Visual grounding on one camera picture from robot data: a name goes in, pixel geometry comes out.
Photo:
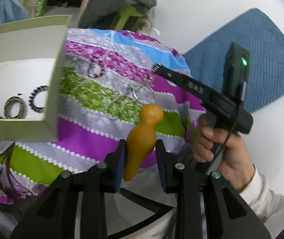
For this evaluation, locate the blue textured cushion right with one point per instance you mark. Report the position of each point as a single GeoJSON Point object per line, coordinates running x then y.
{"type": "Point", "coordinates": [255, 32]}

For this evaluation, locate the green plastic stool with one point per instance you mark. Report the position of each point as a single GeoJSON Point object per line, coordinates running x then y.
{"type": "Point", "coordinates": [129, 19]}

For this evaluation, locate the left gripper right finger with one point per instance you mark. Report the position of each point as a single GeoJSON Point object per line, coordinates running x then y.
{"type": "Point", "coordinates": [207, 204]}

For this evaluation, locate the orange gourd pendant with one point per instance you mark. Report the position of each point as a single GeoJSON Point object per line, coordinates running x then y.
{"type": "Point", "coordinates": [141, 139]}

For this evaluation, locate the grey fleece blanket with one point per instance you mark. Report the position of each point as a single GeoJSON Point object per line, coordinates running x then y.
{"type": "Point", "coordinates": [114, 0]}

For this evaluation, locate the light blue bedsheet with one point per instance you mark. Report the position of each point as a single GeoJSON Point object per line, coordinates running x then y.
{"type": "Point", "coordinates": [11, 11]}

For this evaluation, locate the person's right hand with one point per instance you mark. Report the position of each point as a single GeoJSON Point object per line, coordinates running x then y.
{"type": "Point", "coordinates": [236, 166]}

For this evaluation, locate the colourful striped floral pillow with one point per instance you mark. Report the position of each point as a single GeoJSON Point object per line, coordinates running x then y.
{"type": "Point", "coordinates": [106, 79]}

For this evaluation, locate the green cardboard box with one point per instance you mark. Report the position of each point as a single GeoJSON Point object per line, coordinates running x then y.
{"type": "Point", "coordinates": [32, 54]}

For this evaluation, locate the white sleeve forearm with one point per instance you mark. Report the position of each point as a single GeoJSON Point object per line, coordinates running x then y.
{"type": "Point", "coordinates": [264, 202]}

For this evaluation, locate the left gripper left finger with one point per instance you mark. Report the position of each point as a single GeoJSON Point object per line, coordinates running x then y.
{"type": "Point", "coordinates": [53, 214]}

